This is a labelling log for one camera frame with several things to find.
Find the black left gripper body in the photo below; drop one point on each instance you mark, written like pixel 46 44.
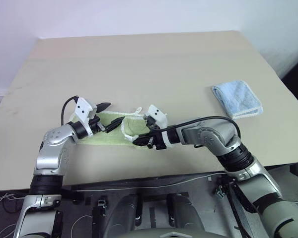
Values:
pixel 95 125

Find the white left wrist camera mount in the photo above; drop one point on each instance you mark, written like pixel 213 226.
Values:
pixel 83 109

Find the grey robot torso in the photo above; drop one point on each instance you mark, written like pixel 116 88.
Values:
pixel 171 234

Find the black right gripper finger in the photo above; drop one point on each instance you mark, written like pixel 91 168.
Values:
pixel 142 141
pixel 149 122

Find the dark rounded shape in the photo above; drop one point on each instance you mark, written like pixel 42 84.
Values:
pixel 124 215

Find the green towel with white trim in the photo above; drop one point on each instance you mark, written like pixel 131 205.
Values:
pixel 101 141

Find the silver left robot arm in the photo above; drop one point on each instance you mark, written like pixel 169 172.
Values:
pixel 49 158

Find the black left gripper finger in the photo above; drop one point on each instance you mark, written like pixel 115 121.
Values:
pixel 113 125
pixel 103 106

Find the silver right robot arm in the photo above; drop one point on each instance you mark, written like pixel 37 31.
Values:
pixel 213 136

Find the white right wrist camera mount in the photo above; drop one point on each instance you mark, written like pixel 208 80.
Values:
pixel 157 115

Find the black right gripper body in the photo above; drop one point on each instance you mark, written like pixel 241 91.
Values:
pixel 158 141

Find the small black metal clamp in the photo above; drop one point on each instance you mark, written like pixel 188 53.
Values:
pixel 220 191
pixel 102 202

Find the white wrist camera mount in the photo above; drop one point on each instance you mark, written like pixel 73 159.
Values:
pixel 83 109
pixel 157 115

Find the folded light blue towel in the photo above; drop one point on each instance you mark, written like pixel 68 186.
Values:
pixel 238 96

